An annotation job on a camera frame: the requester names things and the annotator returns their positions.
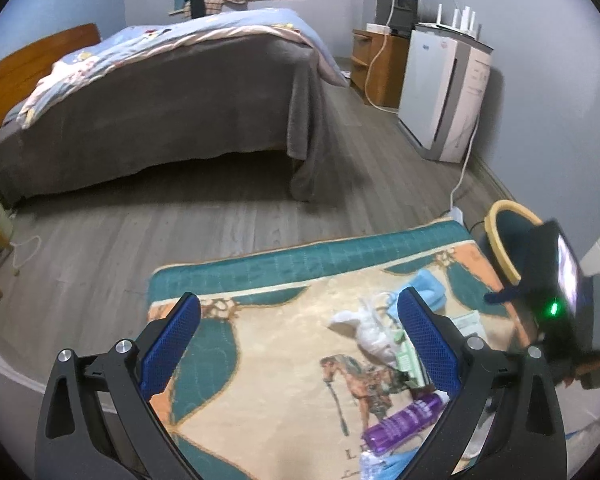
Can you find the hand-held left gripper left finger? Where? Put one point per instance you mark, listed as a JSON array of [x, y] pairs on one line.
[[170, 345]]

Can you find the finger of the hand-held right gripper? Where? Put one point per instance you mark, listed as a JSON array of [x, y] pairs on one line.
[[502, 296]]

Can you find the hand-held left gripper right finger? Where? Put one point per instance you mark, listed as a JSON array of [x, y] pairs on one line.
[[430, 345]]

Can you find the green white packet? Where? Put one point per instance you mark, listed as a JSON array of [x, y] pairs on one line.
[[410, 360]]

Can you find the white paper packet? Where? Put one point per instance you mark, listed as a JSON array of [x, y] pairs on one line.
[[467, 324]]

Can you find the teal bin with yellow rim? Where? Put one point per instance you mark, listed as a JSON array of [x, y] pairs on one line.
[[500, 247]]

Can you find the white plastic bag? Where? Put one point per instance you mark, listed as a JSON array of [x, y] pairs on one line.
[[375, 335]]

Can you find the light blue cloth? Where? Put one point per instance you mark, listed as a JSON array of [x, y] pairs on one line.
[[430, 287]]

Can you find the purple bottle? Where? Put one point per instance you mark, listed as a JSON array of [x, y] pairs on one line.
[[400, 425]]

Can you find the clear blister pack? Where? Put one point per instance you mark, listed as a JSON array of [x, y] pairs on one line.
[[370, 465]]

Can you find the white power strip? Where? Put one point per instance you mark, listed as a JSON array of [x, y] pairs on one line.
[[456, 214]]

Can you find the printed horse mat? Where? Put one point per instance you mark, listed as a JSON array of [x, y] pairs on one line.
[[280, 360]]

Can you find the white air purifier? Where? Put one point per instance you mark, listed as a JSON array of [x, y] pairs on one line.
[[425, 95]]

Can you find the bed with grey blanket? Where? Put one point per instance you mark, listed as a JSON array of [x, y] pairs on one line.
[[180, 110]]

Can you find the wooden cabinet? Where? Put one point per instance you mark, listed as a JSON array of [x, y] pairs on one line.
[[385, 70]]

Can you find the white router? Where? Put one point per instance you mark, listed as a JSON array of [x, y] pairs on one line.
[[450, 27]]

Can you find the white box on cabinet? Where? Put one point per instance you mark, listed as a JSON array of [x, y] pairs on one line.
[[377, 28]]

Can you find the black monitor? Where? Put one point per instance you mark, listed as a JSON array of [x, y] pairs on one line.
[[395, 0]]

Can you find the blue floral duvet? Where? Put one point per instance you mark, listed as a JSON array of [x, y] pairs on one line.
[[205, 30]]

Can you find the wooden bed headboard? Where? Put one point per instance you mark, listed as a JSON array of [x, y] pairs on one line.
[[25, 60]]

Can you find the black object on windowsill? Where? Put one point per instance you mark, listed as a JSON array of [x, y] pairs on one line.
[[198, 7]]

